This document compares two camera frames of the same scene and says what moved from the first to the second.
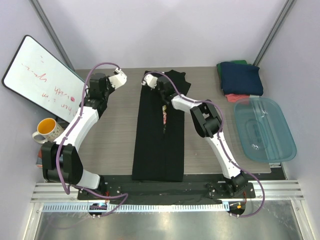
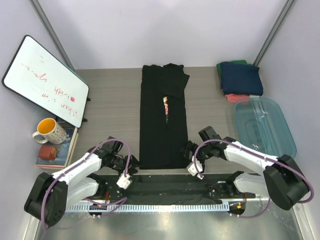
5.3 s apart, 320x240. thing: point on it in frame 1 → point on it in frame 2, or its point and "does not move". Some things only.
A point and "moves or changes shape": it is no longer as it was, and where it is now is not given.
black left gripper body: (104, 88) → (130, 163)
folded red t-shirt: (233, 97) does not move
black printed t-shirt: (159, 145) moves or changes shape
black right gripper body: (161, 91) → (191, 149)
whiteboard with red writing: (36, 74) does not move
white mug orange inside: (48, 128) does not move
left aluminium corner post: (52, 34) does not move
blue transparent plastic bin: (264, 131) does not move
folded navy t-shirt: (242, 79) does not move
